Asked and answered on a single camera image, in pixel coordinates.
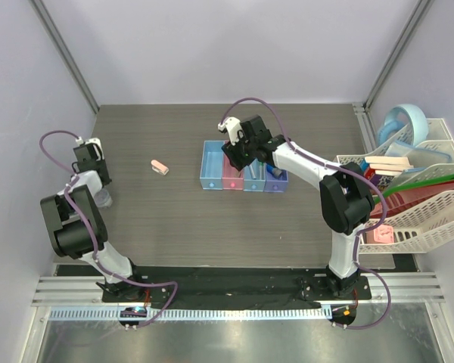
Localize green white marker pen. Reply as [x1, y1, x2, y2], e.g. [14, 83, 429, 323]
[259, 162, 266, 181]

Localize blue grey glue stick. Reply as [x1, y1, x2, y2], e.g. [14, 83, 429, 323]
[266, 164, 283, 179]

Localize clear jar of paper clips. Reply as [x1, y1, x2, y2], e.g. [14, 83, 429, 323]
[94, 188, 113, 208]

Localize pink white mini stapler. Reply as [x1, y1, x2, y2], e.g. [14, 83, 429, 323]
[151, 160, 169, 175]

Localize blue white marker pen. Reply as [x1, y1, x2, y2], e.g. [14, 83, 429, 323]
[249, 163, 257, 180]

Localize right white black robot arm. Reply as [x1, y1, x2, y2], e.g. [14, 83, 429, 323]
[217, 115, 375, 299]

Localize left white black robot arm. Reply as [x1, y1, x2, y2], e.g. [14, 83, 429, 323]
[40, 138, 146, 302]

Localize light blue bin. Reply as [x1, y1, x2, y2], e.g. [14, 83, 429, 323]
[200, 141, 224, 191]
[244, 160, 266, 192]

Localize pink plastic bin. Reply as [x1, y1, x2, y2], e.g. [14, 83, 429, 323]
[222, 155, 244, 191]

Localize purple plastic bin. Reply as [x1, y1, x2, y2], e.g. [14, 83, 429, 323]
[264, 164, 288, 193]

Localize left light blue bin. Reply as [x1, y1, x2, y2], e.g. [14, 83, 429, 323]
[200, 141, 224, 191]

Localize stack of books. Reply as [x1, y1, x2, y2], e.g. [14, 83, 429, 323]
[360, 156, 414, 191]

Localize red green folders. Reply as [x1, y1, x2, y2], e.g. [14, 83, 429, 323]
[383, 174, 454, 217]

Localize pink item in rack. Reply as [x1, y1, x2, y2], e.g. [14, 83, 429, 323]
[365, 225, 394, 244]

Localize left control board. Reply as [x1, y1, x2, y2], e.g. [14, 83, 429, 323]
[118, 306, 148, 329]

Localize control board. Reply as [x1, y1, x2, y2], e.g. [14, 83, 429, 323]
[118, 306, 148, 329]
[330, 306, 356, 328]

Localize light blue tape roll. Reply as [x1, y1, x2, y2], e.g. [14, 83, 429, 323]
[377, 104, 429, 147]

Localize white plastic file rack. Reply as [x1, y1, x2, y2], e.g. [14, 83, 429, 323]
[331, 117, 454, 255]

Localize right control board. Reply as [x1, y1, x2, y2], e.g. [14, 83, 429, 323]
[330, 306, 356, 328]

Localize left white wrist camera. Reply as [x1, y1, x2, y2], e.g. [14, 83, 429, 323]
[73, 137, 104, 161]

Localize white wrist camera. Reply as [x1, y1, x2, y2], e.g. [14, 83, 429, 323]
[73, 137, 104, 161]
[217, 117, 244, 145]

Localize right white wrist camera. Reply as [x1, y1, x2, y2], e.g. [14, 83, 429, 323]
[217, 117, 244, 145]

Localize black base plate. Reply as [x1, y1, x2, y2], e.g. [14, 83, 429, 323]
[94, 265, 372, 303]

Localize white slotted cable duct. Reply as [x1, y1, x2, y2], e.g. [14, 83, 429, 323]
[48, 306, 331, 322]

